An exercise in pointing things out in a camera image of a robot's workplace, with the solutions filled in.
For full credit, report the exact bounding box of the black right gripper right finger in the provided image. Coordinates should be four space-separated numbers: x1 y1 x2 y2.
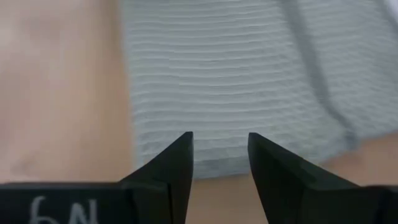
248 132 398 224

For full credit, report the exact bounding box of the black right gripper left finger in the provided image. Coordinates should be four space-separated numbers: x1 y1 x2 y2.
0 131 194 224

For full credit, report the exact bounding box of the grey microfiber towel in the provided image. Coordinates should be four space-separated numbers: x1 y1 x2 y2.
119 0 398 180

